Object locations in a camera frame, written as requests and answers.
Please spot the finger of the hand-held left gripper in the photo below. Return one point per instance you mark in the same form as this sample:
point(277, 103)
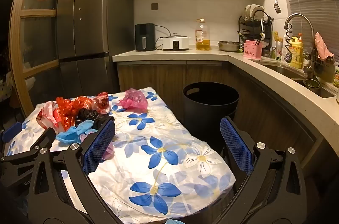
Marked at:
point(10, 131)
point(43, 140)

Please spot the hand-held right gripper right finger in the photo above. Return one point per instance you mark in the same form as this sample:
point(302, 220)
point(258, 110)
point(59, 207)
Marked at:
point(235, 144)

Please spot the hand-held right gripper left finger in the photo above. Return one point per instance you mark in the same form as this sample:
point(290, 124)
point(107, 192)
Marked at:
point(98, 144)

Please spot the red white striped plastic bag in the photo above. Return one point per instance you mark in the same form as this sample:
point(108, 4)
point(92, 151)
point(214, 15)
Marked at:
point(47, 114)

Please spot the blue disposable glove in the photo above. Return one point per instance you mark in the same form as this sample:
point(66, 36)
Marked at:
point(71, 133)

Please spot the black plastic bag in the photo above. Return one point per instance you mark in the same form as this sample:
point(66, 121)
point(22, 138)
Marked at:
point(90, 116)

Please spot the red patterned plastic bag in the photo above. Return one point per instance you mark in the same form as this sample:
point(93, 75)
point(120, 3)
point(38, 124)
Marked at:
point(68, 112)

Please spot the dark red translucent plastic bag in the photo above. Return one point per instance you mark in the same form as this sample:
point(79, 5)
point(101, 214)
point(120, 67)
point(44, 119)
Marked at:
point(102, 103)

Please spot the black trash bin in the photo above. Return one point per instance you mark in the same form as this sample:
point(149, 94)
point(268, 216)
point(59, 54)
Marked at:
point(209, 112)

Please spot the pink plastic bag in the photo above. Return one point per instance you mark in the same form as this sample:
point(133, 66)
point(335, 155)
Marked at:
point(133, 100)

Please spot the dotted tablecloth table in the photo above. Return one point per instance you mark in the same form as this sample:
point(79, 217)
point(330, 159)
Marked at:
point(5, 88)

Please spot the blue floral bed sheet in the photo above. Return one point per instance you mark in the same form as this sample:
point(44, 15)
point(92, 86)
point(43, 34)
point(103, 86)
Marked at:
point(159, 133)

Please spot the beige kitchen countertop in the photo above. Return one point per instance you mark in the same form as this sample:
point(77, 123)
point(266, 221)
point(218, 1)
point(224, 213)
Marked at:
point(278, 88)

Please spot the wooden base cabinets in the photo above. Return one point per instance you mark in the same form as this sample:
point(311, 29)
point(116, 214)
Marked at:
point(153, 78)

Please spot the steel sink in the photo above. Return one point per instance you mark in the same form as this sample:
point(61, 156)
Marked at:
point(286, 70)

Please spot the pink utensil holder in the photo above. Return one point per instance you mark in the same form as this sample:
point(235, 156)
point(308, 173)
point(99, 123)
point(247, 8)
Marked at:
point(251, 51)

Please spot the steel sink strainer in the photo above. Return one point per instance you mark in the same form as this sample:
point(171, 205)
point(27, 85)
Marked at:
point(312, 84)

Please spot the steel bowl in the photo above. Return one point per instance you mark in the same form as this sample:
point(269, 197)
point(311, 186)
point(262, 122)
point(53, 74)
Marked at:
point(229, 46)

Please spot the beverage can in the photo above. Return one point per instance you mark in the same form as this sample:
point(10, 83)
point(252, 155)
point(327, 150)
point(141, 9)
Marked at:
point(279, 53)

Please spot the yellow detergent bottle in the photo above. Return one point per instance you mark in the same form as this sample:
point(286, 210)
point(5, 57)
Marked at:
point(296, 51)

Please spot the cooking oil bottle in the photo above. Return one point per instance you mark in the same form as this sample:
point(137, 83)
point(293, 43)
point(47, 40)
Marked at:
point(202, 38)

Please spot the white ladle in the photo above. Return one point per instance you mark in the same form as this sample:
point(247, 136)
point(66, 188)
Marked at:
point(262, 34)

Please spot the grey refrigerator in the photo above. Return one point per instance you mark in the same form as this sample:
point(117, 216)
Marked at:
point(92, 27)

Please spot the white electric cooker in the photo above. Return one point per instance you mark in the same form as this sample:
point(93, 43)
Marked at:
point(176, 43)

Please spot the black air fryer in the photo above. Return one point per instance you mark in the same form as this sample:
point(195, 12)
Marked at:
point(144, 35)

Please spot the black dish rack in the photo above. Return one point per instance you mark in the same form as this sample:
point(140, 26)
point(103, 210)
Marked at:
point(251, 25)

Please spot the green label bottle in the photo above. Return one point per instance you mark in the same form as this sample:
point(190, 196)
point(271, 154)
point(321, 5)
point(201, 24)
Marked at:
point(336, 76)

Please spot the wooden glass door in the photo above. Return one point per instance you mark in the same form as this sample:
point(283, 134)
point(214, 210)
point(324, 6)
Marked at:
point(39, 13)

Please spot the pink dish cloth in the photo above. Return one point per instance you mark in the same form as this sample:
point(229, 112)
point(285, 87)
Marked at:
point(321, 46)

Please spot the white plate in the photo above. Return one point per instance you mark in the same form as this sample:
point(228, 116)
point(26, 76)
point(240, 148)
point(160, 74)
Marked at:
point(257, 10)
point(247, 12)

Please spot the steel kitchen faucet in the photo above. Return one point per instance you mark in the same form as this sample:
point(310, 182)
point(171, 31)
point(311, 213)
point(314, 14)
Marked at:
point(299, 16)

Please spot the dark wall socket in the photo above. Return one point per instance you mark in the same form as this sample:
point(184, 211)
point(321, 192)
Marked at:
point(154, 6)

